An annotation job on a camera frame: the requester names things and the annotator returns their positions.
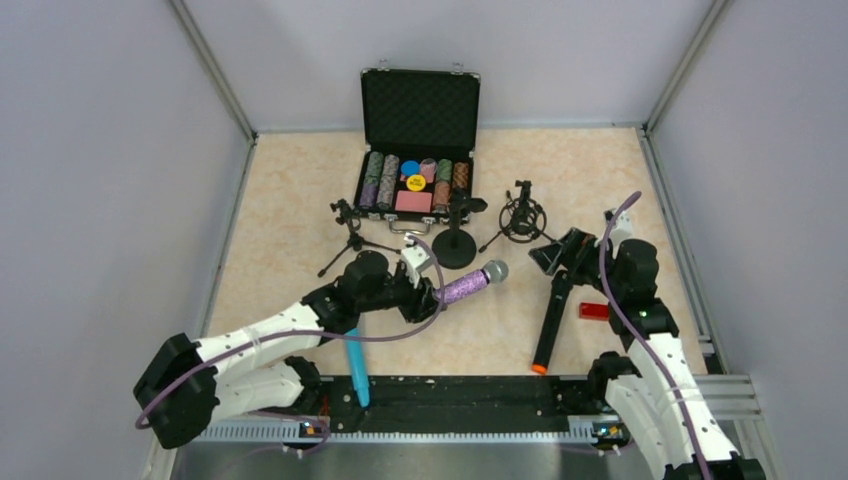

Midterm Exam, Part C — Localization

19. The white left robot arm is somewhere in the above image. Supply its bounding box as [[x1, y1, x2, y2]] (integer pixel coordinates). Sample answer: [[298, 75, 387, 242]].
[[132, 245, 440, 449]]

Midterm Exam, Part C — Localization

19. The round base clamp stand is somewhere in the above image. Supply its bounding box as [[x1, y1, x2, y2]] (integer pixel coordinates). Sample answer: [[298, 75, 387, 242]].
[[431, 187, 488, 270]]

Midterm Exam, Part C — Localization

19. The blue dealer button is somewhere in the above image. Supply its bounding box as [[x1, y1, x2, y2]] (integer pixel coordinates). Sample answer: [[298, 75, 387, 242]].
[[400, 160, 421, 177]]

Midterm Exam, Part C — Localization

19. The purple glitter microphone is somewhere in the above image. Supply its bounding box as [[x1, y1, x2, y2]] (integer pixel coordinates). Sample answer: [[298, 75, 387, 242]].
[[433, 259, 510, 305]]

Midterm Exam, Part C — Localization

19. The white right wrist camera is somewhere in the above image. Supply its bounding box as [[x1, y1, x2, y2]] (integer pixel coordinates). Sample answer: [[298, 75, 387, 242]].
[[604, 209, 634, 250]]

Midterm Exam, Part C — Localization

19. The black poker chip case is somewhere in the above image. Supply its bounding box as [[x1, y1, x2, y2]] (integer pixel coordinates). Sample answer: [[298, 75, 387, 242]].
[[354, 65, 482, 235]]

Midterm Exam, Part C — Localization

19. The pink poker chip stack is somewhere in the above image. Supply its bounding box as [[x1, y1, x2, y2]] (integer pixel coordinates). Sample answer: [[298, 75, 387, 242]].
[[432, 181, 451, 213]]

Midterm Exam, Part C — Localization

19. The shock mount tripod stand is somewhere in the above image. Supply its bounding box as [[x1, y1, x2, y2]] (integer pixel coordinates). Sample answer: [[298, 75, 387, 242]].
[[478, 180, 553, 253]]

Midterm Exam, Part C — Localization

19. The yellow big blind button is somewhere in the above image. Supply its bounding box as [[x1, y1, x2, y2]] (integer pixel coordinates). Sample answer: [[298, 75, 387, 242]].
[[405, 174, 427, 192]]

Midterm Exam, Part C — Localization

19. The pink playing card deck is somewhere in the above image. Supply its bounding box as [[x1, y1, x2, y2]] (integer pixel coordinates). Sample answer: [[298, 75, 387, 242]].
[[394, 190, 432, 213]]

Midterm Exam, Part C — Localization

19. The orange black chip stack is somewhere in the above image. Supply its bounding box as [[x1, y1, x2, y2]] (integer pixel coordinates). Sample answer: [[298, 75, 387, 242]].
[[452, 162, 470, 194]]

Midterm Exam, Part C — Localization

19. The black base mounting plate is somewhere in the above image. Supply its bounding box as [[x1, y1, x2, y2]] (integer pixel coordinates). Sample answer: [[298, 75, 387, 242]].
[[256, 374, 654, 437]]

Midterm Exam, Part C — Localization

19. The purple poker chip stack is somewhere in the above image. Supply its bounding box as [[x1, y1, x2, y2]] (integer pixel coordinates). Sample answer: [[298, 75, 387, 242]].
[[358, 184, 379, 208]]

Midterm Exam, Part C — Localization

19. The small black tripod stand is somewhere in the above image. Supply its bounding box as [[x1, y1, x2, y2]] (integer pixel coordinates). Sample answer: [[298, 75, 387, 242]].
[[317, 199, 400, 278]]

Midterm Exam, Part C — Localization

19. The teal microphone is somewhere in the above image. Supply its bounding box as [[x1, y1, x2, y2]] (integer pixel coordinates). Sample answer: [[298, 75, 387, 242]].
[[345, 340, 371, 409]]

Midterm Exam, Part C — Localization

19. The green poker chip stack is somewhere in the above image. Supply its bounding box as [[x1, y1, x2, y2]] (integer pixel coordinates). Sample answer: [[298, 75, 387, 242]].
[[435, 159, 453, 183]]

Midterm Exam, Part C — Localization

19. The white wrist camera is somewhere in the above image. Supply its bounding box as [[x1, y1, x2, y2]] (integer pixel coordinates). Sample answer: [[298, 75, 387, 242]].
[[604, 209, 634, 250], [400, 244, 435, 282]]

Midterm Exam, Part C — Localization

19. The black microphone orange end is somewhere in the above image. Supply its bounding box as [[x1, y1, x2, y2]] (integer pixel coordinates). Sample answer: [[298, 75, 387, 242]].
[[531, 270, 573, 375]]

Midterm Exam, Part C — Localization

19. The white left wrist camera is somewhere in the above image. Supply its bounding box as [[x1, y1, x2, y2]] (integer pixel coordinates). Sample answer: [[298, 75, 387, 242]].
[[400, 244, 435, 282]]

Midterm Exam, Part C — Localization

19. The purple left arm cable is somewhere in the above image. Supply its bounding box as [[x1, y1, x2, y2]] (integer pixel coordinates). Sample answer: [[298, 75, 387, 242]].
[[135, 232, 446, 431]]

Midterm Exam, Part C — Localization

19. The red lego brick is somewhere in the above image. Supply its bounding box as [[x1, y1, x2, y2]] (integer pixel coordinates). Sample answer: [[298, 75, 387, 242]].
[[578, 302, 610, 322]]

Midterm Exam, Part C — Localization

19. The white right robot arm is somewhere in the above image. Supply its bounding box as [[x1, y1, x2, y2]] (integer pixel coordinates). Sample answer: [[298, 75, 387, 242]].
[[528, 228, 766, 479]]

